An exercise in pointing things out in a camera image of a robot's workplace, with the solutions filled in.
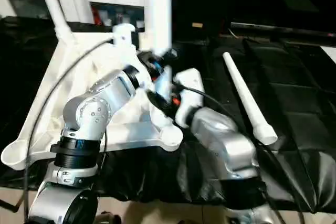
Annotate red bottle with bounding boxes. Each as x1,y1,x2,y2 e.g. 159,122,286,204
91,5,101,24

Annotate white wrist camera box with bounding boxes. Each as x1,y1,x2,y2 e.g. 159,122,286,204
172,68,206,128
111,23,138,61

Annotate black work mat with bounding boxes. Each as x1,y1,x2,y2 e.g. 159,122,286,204
0,17,336,211

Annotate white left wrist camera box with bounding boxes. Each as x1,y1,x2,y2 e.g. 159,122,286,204
111,23,138,61

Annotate black rail bar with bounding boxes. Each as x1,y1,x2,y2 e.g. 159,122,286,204
230,22,336,38

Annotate white plastic table top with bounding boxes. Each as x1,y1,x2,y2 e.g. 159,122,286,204
0,31,184,171

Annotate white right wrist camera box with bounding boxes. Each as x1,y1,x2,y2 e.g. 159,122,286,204
172,68,206,128

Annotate white plastic table leg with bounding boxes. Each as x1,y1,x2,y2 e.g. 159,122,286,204
37,0,77,46
222,52,278,146
145,0,174,126

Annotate dark left robot foot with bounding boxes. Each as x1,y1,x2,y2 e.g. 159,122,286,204
97,212,119,224

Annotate white flat board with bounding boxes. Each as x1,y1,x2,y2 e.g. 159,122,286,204
322,46,336,63

